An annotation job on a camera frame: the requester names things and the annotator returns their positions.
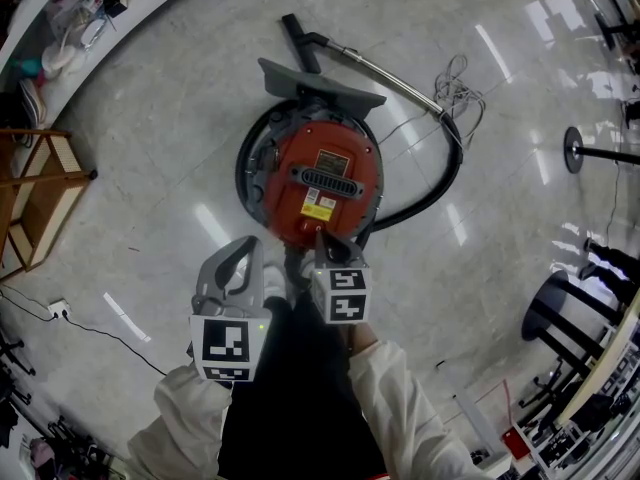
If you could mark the red canister vacuum cleaner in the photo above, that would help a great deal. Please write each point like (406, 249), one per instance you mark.
(455, 163)

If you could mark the black swivel chair base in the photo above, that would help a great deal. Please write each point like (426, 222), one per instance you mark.
(545, 383)

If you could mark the white power strip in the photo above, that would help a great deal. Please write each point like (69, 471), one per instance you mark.
(60, 309)

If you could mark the wooden step cabinet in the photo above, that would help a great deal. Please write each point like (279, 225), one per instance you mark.
(50, 203)

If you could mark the person's right forearm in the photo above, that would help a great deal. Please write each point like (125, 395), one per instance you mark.
(400, 403)

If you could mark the metal vacuum wand with nozzle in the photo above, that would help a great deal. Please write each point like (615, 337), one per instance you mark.
(390, 75)

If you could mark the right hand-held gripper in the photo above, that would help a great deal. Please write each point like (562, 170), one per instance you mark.
(345, 295)

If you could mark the person's legs black trousers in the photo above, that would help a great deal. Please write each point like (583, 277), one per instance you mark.
(295, 393)

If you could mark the person's left white shoe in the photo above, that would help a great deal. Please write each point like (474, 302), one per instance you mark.
(272, 280)

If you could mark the person's left forearm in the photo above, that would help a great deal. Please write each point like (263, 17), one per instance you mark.
(185, 408)

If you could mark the red box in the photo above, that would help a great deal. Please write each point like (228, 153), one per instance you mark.
(515, 440)

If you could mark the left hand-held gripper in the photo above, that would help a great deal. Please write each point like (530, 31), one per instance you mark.
(227, 343)

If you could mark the round beige table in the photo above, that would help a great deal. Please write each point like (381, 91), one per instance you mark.
(540, 318)

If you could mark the black coat rack stand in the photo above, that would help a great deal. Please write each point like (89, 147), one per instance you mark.
(574, 150)

